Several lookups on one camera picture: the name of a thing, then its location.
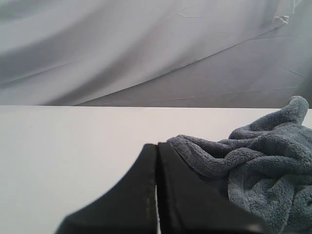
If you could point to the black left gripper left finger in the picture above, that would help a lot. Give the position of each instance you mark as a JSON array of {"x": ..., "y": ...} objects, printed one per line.
[{"x": 127, "y": 208}]

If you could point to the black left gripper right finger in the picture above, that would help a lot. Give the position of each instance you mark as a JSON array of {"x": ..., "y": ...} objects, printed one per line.
[{"x": 187, "y": 205}]

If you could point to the blue-grey terry towel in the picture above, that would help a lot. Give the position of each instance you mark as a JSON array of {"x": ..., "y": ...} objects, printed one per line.
[{"x": 264, "y": 168}]

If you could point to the grey backdrop cloth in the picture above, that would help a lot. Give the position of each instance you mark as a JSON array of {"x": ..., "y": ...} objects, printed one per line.
[{"x": 155, "y": 53}]

